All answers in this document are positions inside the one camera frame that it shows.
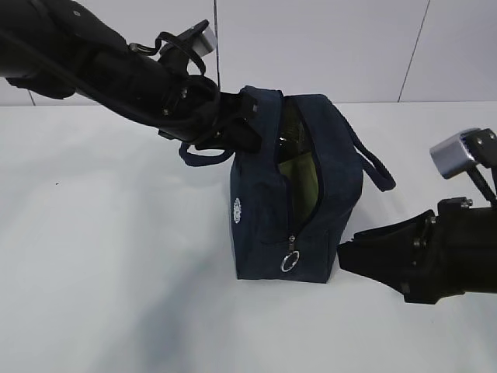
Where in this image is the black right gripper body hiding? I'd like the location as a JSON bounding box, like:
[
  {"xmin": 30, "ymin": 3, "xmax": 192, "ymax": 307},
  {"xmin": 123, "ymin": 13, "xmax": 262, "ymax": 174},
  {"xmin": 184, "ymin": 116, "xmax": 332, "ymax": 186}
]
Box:
[{"xmin": 402, "ymin": 197, "xmax": 496, "ymax": 304}]

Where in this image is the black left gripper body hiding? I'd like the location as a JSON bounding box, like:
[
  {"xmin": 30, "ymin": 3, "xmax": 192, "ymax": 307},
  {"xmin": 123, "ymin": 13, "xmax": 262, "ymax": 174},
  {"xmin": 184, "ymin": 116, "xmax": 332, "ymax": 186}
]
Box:
[{"xmin": 158, "ymin": 75, "xmax": 258, "ymax": 150}]

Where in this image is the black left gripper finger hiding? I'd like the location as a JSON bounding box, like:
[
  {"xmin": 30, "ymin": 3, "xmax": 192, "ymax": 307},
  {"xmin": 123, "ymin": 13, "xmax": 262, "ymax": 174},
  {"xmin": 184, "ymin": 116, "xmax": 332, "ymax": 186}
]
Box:
[{"xmin": 227, "ymin": 118, "xmax": 262, "ymax": 152}]

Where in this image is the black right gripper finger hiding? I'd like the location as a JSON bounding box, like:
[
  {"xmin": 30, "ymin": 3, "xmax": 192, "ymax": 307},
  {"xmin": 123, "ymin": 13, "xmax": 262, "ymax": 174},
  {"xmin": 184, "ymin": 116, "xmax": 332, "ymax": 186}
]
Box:
[
  {"xmin": 337, "ymin": 240, "xmax": 415, "ymax": 295},
  {"xmin": 351, "ymin": 210, "xmax": 437, "ymax": 249}
]

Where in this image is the green lidded glass container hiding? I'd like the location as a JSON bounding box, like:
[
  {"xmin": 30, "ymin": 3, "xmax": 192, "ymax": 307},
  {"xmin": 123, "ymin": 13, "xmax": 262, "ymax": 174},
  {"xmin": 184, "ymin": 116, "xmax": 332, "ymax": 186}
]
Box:
[{"xmin": 279, "ymin": 152, "xmax": 319, "ymax": 225}]

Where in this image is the navy blue lunch bag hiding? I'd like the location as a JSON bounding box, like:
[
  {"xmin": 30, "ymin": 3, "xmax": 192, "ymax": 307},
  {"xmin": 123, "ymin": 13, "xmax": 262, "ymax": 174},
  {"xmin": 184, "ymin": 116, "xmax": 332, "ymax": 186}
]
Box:
[{"xmin": 179, "ymin": 86, "xmax": 396, "ymax": 284}]

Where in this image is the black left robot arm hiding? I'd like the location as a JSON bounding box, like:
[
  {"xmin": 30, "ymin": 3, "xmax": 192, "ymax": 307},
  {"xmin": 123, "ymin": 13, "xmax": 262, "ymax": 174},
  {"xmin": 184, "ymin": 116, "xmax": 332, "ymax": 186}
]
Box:
[{"xmin": 1, "ymin": 1, "xmax": 262, "ymax": 152}]

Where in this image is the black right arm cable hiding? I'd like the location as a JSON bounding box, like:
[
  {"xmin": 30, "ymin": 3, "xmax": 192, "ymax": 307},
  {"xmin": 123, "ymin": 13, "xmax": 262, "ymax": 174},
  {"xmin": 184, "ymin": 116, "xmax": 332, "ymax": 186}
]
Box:
[{"xmin": 467, "ymin": 165, "xmax": 497, "ymax": 205}]

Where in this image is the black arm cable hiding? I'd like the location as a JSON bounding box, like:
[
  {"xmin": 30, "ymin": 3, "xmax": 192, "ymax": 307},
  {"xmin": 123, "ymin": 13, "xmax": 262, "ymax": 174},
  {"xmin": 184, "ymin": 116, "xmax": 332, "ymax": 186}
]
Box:
[
  {"xmin": 467, "ymin": 165, "xmax": 497, "ymax": 205},
  {"xmin": 130, "ymin": 31, "xmax": 207, "ymax": 75}
]

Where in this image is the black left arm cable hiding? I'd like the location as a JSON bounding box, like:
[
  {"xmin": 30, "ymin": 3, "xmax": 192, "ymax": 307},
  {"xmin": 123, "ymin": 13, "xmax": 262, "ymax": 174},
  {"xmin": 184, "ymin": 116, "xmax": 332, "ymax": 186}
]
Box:
[{"xmin": 130, "ymin": 31, "xmax": 207, "ymax": 75}]

